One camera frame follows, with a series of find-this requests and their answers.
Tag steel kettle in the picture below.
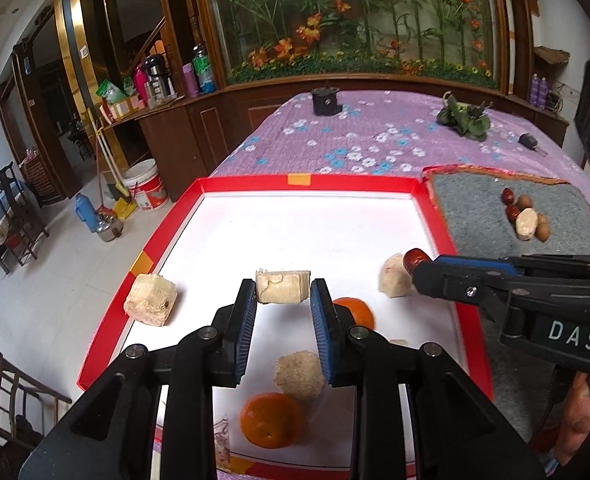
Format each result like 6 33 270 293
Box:
92 212 124 243

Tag pink bottle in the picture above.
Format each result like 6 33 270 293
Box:
181 62 200 100

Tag dark wooden chair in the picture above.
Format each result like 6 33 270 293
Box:
0 162 50 273
0 332 73 480

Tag small black device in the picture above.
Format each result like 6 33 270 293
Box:
519 132 548 157

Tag green artificial plant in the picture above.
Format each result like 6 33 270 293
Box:
436 91 493 141

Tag white plastic bucket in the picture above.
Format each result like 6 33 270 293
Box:
122 159 170 211

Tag sugarcane piece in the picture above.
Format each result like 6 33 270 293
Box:
515 207 540 242
379 254 416 300
274 350 323 402
123 272 178 328
255 267 313 306

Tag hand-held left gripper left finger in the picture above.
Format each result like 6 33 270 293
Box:
17 278 258 480

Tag orange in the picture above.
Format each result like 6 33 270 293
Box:
239 392 306 450
332 297 376 331

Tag purple floral tablecloth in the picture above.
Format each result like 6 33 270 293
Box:
87 90 590 391

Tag red shallow tray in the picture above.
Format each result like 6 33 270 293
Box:
77 174 493 480

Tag black steel thermos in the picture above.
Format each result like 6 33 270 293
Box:
144 54 172 101

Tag blue thermos flask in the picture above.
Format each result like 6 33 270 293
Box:
75 192 98 233

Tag green packet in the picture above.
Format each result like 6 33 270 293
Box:
96 79 128 106

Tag cardboard box of packets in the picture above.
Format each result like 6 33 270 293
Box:
107 95 146 122

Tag black stand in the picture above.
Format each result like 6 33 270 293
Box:
311 86 343 117

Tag person's right hand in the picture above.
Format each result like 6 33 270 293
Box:
562 372 590 461

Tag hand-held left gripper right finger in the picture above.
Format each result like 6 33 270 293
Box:
310 278 548 480

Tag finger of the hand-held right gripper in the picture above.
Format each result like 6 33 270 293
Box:
411 257 514 323
432 254 590 278

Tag green bottle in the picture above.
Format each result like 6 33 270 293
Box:
192 45 218 95

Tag grey felt mat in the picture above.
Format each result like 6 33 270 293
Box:
422 165 590 446

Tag yellow broom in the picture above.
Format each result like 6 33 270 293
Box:
87 110 138 221

